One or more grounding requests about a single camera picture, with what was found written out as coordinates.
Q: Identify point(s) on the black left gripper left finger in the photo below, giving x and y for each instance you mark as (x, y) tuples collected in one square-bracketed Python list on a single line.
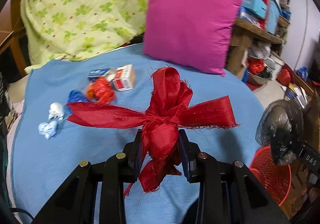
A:
[(74, 200)]

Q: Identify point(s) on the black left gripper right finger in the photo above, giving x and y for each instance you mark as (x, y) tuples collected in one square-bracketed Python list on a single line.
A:
[(228, 193)]

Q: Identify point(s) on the light blue tissue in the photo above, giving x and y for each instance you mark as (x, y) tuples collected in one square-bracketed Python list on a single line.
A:
[(48, 130)]

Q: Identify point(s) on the white paper ball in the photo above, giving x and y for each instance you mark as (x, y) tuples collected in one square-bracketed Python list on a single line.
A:
[(56, 111)]

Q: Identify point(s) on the red ribbon bow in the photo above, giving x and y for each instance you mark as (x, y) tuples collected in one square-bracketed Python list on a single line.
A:
[(169, 110)]

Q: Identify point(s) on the blue plastic bag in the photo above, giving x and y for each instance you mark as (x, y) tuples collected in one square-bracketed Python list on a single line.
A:
[(74, 96)]

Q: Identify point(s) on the red plastic bag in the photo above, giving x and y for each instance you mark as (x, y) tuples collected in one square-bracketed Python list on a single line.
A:
[(101, 91)]

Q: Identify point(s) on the red white medicine box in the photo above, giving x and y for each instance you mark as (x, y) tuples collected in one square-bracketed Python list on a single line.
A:
[(125, 78)]

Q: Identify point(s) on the blue toothpaste box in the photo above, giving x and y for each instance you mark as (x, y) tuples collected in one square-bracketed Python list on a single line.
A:
[(107, 73)]

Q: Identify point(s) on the red plastic trash basket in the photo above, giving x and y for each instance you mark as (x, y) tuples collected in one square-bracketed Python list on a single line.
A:
[(276, 179)]

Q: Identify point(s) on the metal basin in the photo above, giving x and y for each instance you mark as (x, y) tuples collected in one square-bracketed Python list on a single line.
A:
[(256, 80)]

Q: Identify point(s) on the blue bed sheet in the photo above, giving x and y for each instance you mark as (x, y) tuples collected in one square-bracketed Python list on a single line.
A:
[(40, 165)]

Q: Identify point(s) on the wooden shelf unit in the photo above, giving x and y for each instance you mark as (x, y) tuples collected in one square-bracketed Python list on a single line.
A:
[(243, 34)]

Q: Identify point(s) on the magenta pillow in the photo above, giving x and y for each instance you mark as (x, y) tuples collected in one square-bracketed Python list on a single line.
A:
[(192, 33)]

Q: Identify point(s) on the green clover quilt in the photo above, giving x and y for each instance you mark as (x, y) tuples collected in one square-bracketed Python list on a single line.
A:
[(76, 30)]

